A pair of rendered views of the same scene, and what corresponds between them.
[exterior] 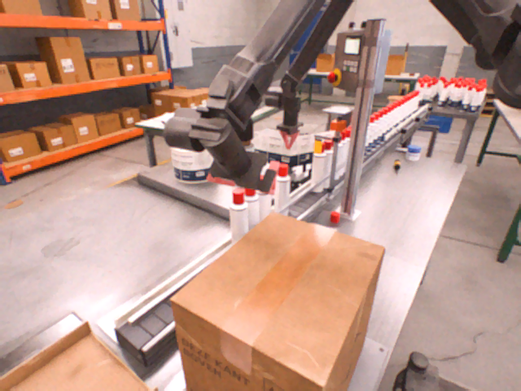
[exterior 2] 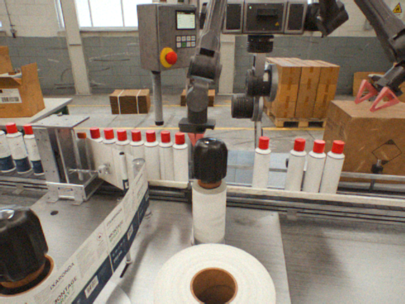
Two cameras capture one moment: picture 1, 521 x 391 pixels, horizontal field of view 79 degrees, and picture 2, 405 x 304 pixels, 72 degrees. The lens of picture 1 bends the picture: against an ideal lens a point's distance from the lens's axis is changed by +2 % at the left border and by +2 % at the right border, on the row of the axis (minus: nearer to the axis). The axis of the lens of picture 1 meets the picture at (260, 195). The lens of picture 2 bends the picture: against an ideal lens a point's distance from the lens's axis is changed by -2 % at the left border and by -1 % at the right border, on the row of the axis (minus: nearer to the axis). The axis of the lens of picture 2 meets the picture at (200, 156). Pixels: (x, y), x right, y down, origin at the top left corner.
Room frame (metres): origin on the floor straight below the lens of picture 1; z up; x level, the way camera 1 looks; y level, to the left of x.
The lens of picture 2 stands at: (1.51, 0.58, 1.42)
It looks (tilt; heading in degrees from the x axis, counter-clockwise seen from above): 25 degrees down; 243
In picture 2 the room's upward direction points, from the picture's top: straight up
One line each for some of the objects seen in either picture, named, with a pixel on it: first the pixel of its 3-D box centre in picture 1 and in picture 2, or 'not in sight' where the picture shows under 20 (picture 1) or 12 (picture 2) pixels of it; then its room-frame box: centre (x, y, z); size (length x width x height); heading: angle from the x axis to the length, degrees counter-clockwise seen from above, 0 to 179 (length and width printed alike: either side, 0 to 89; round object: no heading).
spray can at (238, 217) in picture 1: (239, 222); (332, 170); (0.76, 0.06, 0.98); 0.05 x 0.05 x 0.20
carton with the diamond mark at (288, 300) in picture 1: (286, 326); (370, 140); (0.40, -0.05, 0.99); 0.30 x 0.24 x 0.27; 148
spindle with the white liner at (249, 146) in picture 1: (244, 152); (209, 196); (1.22, 0.07, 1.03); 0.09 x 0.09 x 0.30
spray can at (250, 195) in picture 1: (250, 213); (314, 170); (0.81, 0.03, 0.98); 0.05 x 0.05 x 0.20
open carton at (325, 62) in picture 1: (326, 61); not in sight; (6.85, -1.35, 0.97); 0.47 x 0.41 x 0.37; 148
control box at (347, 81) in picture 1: (358, 61); (169, 37); (1.15, -0.34, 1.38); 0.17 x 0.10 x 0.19; 19
